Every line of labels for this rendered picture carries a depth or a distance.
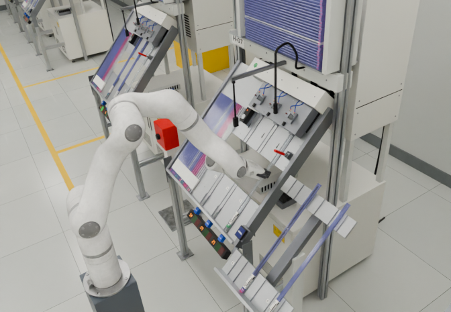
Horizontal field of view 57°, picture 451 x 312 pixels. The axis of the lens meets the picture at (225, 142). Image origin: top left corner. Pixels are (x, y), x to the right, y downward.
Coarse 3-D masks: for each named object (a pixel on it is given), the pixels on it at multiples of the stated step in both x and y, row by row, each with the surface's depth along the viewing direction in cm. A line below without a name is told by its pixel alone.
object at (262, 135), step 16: (240, 64) 221; (240, 80) 216; (256, 80) 208; (240, 96) 212; (240, 128) 203; (256, 128) 196; (272, 128) 189; (256, 144) 192; (272, 144) 186; (288, 144) 180; (288, 160) 177
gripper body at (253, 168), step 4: (248, 160) 176; (252, 160) 180; (248, 164) 170; (252, 164) 172; (256, 164) 176; (248, 168) 168; (252, 168) 169; (256, 168) 171; (260, 168) 173; (248, 172) 169; (252, 172) 171; (256, 172) 171; (260, 172) 172; (248, 176) 171; (252, 176) 171; (256, 176) 172
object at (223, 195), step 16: (208, 176) 205; (224, 176) 198; (192, 192) 209; (208, 192) 201; (224, 192) 194; (240, 192) 188; (208, 208) 197; (224, 208) 191; (256, 208) 178; (224, 224) 187; (240, 224) 181
